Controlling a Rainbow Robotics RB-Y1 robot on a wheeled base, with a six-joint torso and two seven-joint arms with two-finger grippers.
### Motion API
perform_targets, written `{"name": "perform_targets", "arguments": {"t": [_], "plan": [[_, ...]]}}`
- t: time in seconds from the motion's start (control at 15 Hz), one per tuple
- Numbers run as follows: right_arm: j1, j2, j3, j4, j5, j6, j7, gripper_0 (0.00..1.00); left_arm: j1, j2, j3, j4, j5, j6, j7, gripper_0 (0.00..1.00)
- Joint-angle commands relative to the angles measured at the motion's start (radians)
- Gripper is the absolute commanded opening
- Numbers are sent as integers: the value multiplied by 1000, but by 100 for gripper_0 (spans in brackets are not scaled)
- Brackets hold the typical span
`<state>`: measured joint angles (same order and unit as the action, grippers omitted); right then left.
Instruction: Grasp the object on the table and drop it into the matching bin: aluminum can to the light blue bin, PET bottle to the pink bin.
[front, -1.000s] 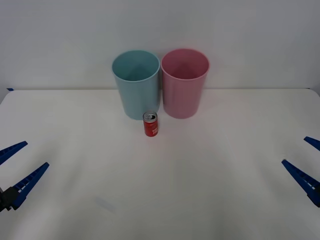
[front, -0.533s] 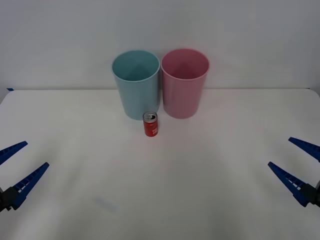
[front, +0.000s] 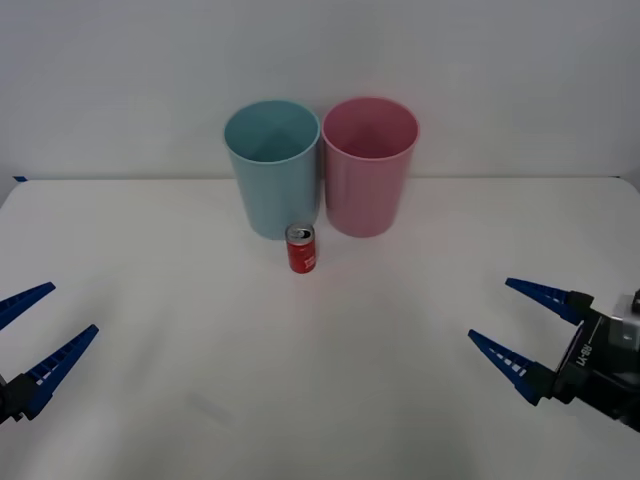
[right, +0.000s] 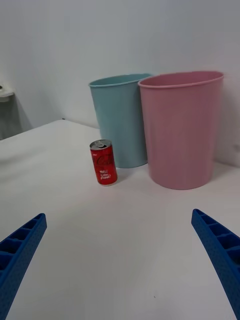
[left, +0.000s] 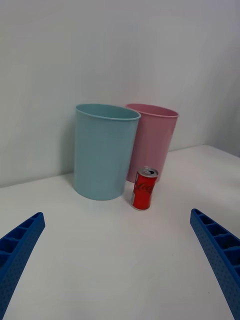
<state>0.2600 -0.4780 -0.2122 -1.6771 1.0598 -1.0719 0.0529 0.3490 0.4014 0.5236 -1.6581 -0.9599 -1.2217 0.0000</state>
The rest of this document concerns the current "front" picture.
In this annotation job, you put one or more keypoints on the pale blue plastic bin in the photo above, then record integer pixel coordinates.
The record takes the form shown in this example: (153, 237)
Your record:
(275, 165)

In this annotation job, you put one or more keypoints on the pink plastic bin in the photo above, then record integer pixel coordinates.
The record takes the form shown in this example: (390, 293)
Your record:
(367, 170)

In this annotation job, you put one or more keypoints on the red drink can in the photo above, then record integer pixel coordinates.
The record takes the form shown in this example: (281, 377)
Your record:
(302, 250)

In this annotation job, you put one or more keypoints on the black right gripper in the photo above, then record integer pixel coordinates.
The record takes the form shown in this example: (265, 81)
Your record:
(587, 370)

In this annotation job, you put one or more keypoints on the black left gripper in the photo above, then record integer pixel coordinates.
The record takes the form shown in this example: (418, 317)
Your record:
(4, 400)

